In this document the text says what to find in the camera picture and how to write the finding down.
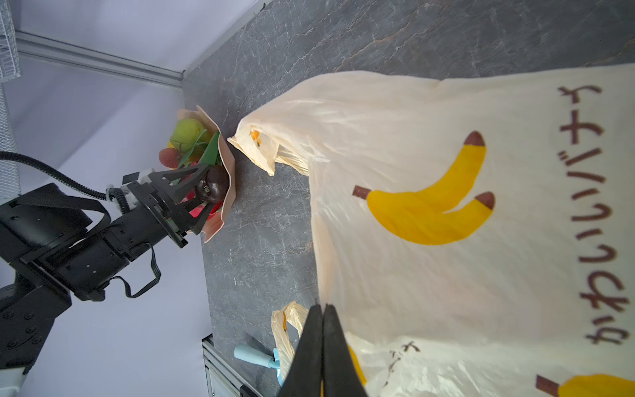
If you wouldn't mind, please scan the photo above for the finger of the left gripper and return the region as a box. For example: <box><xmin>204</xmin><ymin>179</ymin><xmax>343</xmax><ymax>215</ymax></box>
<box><xmin>148</xmin><ymin>199</ymin><xmax>215</xmax><ymax>248</ymax></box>
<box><xmin>148</xmin><ymin>164</ymin><xmax>210</xmax><ymax>203</ymax></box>

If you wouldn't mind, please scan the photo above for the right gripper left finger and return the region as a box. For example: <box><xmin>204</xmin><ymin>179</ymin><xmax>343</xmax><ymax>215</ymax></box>
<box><xmin>278</xmin><ymin>304</ymin><xmax>323</xmax><ymax>397</ymax></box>

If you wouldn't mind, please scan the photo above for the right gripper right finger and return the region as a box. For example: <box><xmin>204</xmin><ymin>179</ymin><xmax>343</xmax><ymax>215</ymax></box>
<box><xmin>322</xmin><ymin>304</ymin><xmax>367</xmax><ymax>397</ymax></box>

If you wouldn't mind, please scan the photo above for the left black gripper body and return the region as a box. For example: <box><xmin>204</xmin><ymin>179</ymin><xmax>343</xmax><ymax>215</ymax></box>
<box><xmin>1</xmin><ymin>184</ymin><xmax>167</xmax><ymax>301</ymax></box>

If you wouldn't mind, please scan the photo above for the dark purple mangosteen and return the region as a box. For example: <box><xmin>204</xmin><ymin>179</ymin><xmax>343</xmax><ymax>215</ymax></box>
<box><xmin>195</xmin><ymin>165</ymin><xmax>230</xmax><ymax>204</ymax></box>

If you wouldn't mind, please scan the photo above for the banana print plastic bag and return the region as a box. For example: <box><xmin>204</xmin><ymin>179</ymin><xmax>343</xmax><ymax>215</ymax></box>
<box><xmin>231</xmin><ymin>64</ymin><xmax>634</xmax><ymax>396</ymax></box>

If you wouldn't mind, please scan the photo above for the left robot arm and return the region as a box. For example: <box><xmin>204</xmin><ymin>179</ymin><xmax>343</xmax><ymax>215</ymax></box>
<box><xmin>1</xmin><ymin>152</ymin><xmax>212</xmax><ymax>396</ymax></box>

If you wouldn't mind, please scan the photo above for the small red lychee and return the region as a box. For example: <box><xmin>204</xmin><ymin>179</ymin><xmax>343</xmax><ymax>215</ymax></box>
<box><xmin>159</xmin><ymin>147</ymin><xmax>181</xmax><ymax>170</ymax></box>

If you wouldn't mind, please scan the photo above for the pink wavy fruit plate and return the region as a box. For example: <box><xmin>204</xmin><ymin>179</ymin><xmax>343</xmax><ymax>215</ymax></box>
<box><xmin>177</xmin><ymin>106</ymin><xmax>236</xmax><ymax>243</ymax></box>

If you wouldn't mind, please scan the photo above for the pink dragon fruit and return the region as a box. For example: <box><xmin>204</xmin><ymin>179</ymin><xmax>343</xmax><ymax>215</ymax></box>
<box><xmin>183</xmin><ymin>131</ymin><xmax>223</xmax><ymax>222</ymax></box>

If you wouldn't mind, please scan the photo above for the green apple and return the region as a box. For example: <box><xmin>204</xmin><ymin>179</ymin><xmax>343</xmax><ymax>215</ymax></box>
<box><xmin>170</xmin><ymin>118</ymin><xmax>211</xmax><ymax>154</ymax></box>

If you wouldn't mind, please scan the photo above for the light blue plastic spatula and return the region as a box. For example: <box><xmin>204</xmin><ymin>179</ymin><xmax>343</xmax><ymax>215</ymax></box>
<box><xmin>233</xmin><ymin>345</ymin><xmax>284</xmax><ymax>385</ymax></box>

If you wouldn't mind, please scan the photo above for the white wire shelf long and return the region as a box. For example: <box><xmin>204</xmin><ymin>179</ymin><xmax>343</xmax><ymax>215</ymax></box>
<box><xmin>0</xmin><ymin>0</ymin><xmax>21</xmax><ymax>204</ymax></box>

